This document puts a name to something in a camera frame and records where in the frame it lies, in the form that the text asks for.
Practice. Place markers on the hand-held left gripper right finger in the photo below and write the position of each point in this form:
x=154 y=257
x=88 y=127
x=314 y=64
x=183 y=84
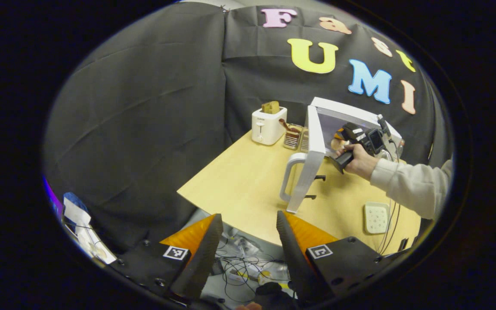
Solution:
x=295 y=262

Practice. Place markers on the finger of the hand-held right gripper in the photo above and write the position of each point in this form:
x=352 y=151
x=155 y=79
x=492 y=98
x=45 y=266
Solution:
x=342 y=133

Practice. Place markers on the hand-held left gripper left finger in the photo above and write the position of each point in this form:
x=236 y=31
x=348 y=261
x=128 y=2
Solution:
x=203 y=262

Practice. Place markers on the orange brown food piece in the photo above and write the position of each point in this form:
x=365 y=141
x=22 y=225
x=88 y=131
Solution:
x=337 y=145

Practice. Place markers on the white microwave oven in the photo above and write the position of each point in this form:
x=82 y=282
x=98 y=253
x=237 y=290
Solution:
x=314 y=142

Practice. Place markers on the white toaster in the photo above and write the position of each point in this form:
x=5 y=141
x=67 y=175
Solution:
x=267 y=129

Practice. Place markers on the brown bread slice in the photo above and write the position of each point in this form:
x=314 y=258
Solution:
x=270 y=107

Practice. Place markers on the white perforated tray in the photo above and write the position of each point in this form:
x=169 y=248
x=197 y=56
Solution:
x=376 y=217

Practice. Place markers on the black backdrop cloth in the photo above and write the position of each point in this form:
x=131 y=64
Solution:
x=144 y=129

